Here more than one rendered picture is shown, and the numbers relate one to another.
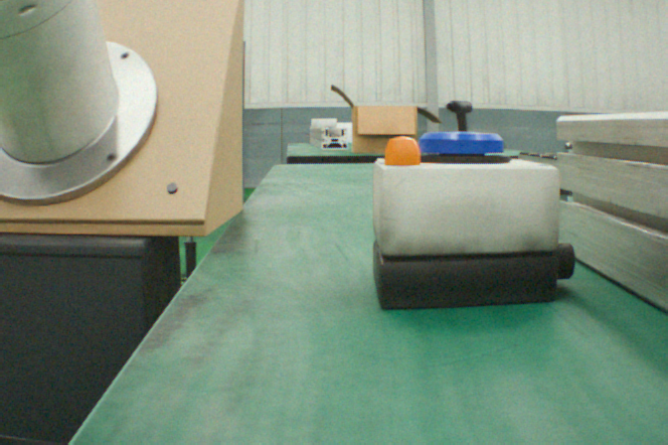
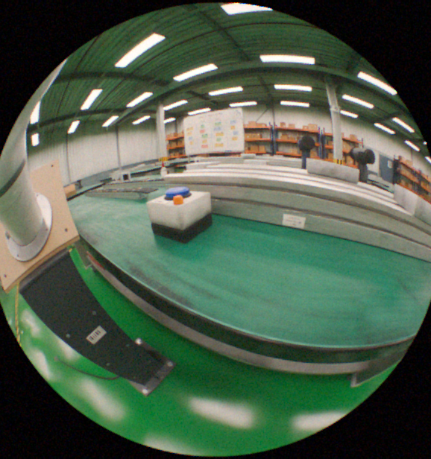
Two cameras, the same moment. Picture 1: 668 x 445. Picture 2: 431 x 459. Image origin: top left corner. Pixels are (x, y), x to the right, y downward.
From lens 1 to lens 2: 0.25 m
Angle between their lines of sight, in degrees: 60
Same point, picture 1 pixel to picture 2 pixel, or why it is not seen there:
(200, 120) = (63, 206)
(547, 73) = (90, 167)
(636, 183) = (221, 191)
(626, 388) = (287, 242)
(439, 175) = (190, 203)
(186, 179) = (68, 225)
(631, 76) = (107, 162)
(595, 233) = not seen: hidden behind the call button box
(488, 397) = (277, 257)
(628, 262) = (218, 209)
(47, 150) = (30, 238)
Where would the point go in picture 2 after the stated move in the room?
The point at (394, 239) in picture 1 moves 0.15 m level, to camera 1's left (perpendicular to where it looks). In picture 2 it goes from (184, 225) to (93, 287)
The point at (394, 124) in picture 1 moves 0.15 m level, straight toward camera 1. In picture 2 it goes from (71, 189) to (71, 189)
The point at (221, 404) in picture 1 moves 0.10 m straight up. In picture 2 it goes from (262, 301) to (280, 194)
